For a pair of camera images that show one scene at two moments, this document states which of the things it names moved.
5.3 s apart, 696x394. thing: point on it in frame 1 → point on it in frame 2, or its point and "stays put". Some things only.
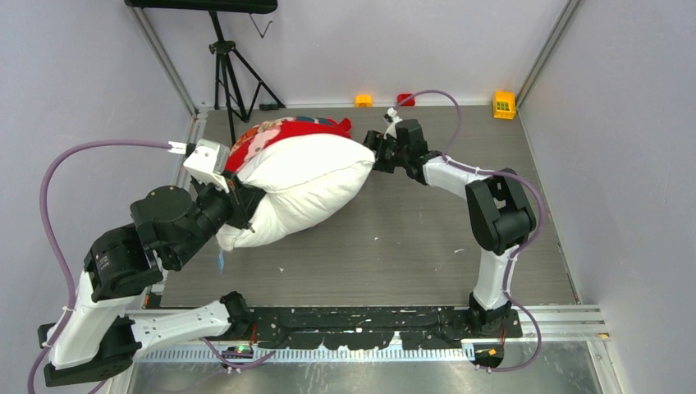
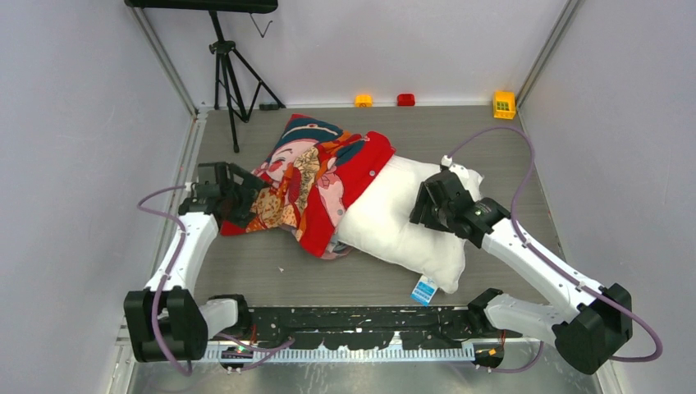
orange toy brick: [363, 101] stays put
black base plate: [368, 328] stays put
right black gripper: [377, 141] → [423, 197]
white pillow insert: [309, 183] → [377, 223]
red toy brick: [402, 96] stays put
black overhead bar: [255, 6] stays put
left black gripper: [241, 199] stays put
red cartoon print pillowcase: [249, 143] → [311, 172]
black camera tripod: [241, 84] stays put
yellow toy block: [504, 104] stays put
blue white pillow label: [221, 261] → [424, 290]
